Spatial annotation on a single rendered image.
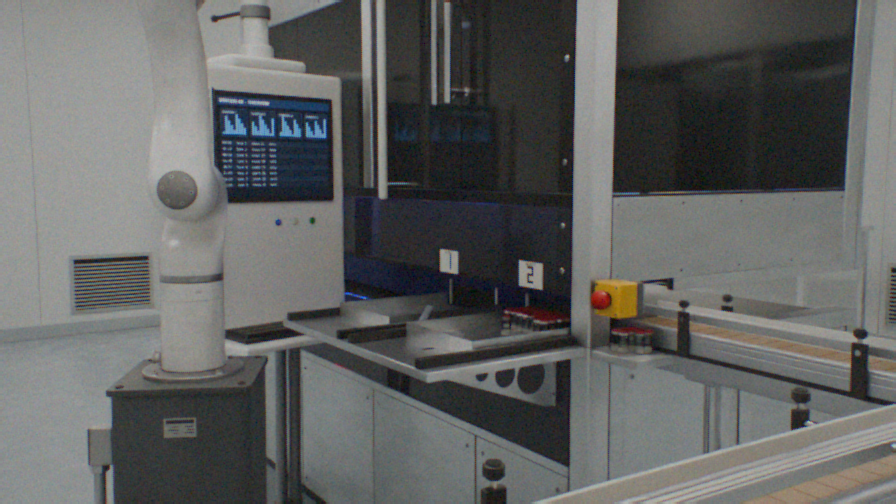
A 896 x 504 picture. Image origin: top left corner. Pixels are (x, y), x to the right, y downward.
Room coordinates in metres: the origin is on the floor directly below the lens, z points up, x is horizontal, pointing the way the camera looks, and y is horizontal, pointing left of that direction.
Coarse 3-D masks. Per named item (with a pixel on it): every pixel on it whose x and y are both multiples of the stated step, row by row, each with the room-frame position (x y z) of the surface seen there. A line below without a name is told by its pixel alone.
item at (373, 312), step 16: (352, 304) 2.15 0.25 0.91; (368, 304) 2.18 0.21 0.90; (384, 304) 2.20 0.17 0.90; (400, 304) 2.23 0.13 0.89; (416, 304) 2.26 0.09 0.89; (432, 304) 2.29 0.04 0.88; (448, 304) 2.30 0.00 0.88; (496, 304) 2.10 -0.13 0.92; (368, 320) 2.00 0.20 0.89; (384, 320) 1.94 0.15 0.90; (400, 320) 1.93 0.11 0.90
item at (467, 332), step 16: (432, 320) 1.89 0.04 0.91; (448, 320) 1.91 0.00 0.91; (464, 320) 1.94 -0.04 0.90; (480, 320) 1.96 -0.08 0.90; (496, 320) 1.99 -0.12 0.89; (416, 336) 1.81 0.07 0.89; (432, 336) 1.76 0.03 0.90; (448, 336) 1.71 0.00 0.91; (464, 336) 1.85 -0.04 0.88; (480, 336) 1.85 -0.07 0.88; (496, 336) 1.85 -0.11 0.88; (512, 336) 1.69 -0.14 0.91; (528, 336) 1.72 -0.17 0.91; (544, 336) 1.74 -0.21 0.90; (560, 336) 1.77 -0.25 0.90
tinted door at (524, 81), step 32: (480, 0) 2.07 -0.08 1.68; (512, 0) 1.97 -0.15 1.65; (544, 0) 1.87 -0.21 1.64; (480, 32) 2.07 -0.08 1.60; (512, 32) 1.97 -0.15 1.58; (544, 32) 1.87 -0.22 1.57; (480, 64) 2.07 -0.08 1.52; (512, 64) 1.97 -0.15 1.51; (544, 64) 1.87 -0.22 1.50; (480, 96) 2.07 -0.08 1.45; (512, 96) 1.97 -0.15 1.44; (544, 96) 1.87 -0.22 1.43; (480, 128) 2.07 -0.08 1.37; (512, 128) 1.96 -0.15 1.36; (544, 128) 1.87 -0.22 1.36; (480, 160) 2.07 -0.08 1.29; (512, 160) 1.96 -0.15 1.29; (544, 160) 1.87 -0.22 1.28; (544, 192) 1.86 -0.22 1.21
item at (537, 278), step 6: (522, 264) 1.91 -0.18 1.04; (528, 264) 1.89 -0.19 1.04; (534, 264) 1.87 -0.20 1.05; (540, 264) 1.86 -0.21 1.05; (522, 270) 1.91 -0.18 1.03; (528, 270) 1.89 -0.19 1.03; (534, 270) 1.87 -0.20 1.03; (540, 270) 1.86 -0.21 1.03; (522, 276) 1.91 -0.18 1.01; (534, 276) 1.87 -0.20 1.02; (540, 276) 1.86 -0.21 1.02; (522, 282) 1.91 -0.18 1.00; (534, 282) 1.87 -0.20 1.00; (540, 282) 1.86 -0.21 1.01; (540, 288) 1.86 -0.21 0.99
